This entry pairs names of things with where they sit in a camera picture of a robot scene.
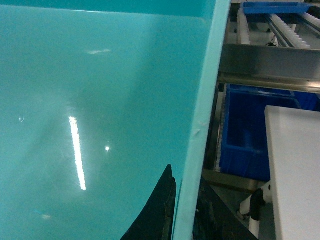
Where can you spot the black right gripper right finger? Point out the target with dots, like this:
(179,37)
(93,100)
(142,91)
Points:
(214,220)

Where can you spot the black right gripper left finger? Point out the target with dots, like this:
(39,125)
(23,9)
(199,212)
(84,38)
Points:
(155,222)

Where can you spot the teal plastic bin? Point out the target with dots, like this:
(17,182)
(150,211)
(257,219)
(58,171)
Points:
(97,98)

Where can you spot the lower shelf blue bin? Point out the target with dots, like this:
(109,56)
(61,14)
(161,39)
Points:
(244,147)

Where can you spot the blue bin right shelf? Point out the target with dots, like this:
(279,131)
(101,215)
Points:
(275,7)

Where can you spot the white table board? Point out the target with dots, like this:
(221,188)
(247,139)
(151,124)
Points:
(293,140)

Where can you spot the white roller track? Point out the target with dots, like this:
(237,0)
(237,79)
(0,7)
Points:
(286,36)

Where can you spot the steel shelf front rail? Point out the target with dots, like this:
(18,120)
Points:
(282,68)

